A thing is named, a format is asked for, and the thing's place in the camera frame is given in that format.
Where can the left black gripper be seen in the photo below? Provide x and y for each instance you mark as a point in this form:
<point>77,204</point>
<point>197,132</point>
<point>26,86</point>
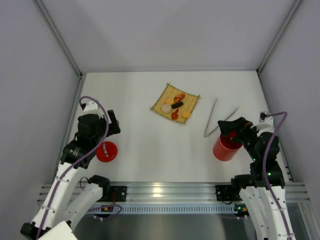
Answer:
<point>110,125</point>

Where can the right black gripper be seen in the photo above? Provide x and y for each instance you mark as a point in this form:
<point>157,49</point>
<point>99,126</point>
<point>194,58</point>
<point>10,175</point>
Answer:
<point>240,130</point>

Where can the red cylindrical lunch container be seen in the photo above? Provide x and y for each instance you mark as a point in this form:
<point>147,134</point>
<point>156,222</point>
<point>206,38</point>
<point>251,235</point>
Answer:
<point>225,149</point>

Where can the stainless steel tongs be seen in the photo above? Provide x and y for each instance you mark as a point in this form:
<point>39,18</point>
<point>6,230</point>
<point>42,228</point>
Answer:
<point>209,129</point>

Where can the yellow round slice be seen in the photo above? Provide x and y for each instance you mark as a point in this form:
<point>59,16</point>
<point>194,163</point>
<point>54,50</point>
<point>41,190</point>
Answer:
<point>170,101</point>
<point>186,114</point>

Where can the white rice ball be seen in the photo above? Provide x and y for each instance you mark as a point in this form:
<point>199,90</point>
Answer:
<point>166,108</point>

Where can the black seaweed roll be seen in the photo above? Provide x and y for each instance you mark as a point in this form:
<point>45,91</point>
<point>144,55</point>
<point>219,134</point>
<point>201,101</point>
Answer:
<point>177,105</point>

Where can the orange fried shrimp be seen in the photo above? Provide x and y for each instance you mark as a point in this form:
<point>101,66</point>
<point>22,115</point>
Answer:
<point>179,97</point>

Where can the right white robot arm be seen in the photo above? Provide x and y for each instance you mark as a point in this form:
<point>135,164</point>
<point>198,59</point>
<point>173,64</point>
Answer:
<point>263,190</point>

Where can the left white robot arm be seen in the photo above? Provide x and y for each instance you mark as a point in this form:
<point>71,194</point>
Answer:
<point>58,205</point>

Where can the white box corner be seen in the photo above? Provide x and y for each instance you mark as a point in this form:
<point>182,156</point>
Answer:
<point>61,231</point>

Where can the red round container lid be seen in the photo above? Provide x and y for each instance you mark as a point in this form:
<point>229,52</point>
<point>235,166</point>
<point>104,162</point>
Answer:
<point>106,152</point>

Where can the woven bamboo tray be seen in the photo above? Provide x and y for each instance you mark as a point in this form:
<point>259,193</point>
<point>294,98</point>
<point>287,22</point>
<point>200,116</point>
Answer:
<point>190,101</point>

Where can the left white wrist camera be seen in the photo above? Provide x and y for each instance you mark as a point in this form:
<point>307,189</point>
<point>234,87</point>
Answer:
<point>91,107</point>

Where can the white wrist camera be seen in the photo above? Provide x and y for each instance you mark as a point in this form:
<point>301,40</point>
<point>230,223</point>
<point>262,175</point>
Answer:
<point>91,107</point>
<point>265,121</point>

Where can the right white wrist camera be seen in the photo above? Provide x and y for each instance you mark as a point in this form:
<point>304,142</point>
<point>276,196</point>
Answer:
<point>265,121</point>

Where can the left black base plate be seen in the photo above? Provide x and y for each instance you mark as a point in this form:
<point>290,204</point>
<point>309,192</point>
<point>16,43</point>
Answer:
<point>114,194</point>

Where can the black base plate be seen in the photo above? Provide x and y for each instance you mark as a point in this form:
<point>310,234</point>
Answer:
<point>226,193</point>
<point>114,194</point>

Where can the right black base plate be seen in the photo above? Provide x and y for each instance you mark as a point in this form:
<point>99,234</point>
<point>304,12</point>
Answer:
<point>226,193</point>

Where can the aluminium mounting rail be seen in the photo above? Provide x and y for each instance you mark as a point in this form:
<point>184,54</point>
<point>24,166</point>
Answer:
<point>182,192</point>

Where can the slotted grey cable duct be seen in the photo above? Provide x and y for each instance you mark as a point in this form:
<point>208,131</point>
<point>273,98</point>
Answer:
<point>152,209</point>

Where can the right aluminium frame post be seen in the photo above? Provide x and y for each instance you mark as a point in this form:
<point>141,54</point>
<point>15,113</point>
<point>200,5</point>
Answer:
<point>279,34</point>

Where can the aluminium frame post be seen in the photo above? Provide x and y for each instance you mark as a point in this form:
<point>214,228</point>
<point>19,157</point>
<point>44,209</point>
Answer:
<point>39,4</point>
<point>279,34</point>

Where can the left aluminium frame post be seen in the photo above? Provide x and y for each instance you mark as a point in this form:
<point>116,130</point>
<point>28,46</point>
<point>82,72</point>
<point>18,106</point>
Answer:
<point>39,4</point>

